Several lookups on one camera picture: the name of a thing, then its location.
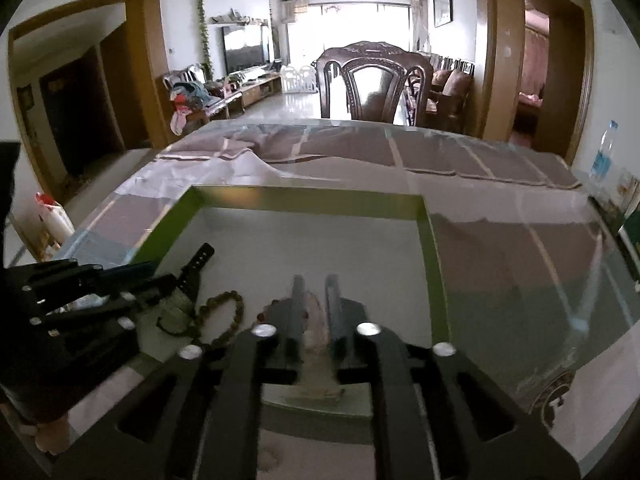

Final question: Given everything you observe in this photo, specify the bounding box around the wooden sofa with cushions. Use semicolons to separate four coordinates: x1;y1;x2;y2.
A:
425;52;476;134

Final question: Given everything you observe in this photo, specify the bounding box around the person's left hand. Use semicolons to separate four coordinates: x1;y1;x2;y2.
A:
27;406;72;457

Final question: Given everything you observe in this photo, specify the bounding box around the red and white bag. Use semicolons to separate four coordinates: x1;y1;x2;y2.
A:
35;192;76;249

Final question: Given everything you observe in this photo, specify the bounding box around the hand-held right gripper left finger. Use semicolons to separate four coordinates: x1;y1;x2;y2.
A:
52;274;308;480

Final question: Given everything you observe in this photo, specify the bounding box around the wooden armchair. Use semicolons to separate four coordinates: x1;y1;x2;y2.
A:
161;63;230;126

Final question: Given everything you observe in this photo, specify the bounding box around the wooden television cabinet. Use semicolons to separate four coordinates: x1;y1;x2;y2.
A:
225;72;282;111

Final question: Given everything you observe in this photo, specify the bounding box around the white baby fence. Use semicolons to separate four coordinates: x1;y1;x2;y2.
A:
280;64;321;94

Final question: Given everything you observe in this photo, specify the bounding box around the red and pink bead bracelet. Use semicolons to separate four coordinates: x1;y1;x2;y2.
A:
255;292;347;403

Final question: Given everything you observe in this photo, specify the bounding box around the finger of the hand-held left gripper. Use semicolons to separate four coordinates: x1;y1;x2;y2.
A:
20;259;157;302
27;274;177;328

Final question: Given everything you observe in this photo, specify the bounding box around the green cardboard box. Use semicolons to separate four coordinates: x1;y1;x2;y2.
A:
131;185;451;411

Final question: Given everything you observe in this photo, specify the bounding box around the flat screen television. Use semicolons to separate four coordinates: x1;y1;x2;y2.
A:
221;25;271;77

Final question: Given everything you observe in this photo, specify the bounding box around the clear plastic water bottle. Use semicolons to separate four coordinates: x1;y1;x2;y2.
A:
589;120;619;184

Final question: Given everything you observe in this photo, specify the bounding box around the pile of clothes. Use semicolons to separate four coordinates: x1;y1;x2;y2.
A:
169;79;214;136

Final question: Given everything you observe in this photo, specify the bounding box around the brown wooden bead bracelet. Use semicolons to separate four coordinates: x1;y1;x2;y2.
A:
192;289;247;352

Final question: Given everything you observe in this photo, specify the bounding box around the green ivy garland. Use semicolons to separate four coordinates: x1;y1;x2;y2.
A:
195;0;214;79

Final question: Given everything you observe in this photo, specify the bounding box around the grey checked tablecloth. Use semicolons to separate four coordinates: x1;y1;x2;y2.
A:
65;119;640;480

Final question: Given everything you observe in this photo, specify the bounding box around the black wrist watch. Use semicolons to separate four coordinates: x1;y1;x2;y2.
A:
156;242;216;337

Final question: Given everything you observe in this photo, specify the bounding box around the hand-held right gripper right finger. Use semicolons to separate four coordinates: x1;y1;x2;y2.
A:
324;274;581;480

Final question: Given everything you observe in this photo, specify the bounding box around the dark carved wooden chair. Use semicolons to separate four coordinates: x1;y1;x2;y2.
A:
316;41;435;128

